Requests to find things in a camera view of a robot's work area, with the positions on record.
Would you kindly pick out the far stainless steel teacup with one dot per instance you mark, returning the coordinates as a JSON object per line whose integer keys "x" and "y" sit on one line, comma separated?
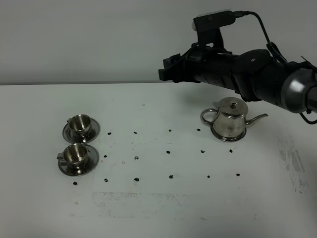
{"x": 80, "y": 124}

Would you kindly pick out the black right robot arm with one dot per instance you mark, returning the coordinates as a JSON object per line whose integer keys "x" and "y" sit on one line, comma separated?
{"x": 254, "y": 75}

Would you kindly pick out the stainless steel teacup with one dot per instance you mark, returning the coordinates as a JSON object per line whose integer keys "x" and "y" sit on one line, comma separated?
{"x": 74, "y": 155}
{"x": 80, "y": 124}

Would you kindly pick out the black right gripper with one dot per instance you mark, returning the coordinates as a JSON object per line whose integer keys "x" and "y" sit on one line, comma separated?
{"x": 205, "y": 64}

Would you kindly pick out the near stainless steel saucer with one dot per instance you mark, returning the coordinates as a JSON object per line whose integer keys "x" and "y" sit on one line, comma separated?
{"x": 91, "y": 164}

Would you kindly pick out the near stainless steel teacup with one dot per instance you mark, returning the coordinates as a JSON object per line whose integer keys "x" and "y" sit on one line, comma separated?
{"x": 74, "y": 155}

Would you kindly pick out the stainless steel saucer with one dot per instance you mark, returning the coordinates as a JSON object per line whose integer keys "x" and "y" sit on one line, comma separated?
{"x": 91, "y": 164}
{"x": 72, "y": 137}

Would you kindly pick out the far stainless steel saucer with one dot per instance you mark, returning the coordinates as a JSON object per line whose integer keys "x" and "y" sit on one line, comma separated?
{"x": 72, "y": 137}

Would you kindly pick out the stainless steel teapot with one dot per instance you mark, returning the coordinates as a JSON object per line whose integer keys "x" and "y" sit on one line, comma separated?
{"x": 228, "y": 117}

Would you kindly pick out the steel teapot saucer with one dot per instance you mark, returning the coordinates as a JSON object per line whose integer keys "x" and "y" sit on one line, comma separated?
{"x": 230, "y": 138}

